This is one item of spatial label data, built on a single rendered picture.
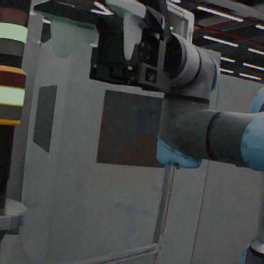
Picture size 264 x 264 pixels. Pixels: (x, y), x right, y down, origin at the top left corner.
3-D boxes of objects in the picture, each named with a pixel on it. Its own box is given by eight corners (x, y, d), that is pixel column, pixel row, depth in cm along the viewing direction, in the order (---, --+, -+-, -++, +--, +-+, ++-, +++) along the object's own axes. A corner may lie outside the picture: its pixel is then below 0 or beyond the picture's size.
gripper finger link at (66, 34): (27, 49, 40) (102, 63, 45) (36, -4, 40) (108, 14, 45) (16, 51, 43) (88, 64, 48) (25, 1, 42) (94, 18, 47)
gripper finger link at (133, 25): (131, 52, 34) (146, 67, 43) (139, -11, 34) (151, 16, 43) (97, 49, 35) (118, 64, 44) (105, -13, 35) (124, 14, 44)
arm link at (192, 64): (201, 39, 55) (152, 38, 60) (189, 31, 52) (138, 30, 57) (196, 89, 56) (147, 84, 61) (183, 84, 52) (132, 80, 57)
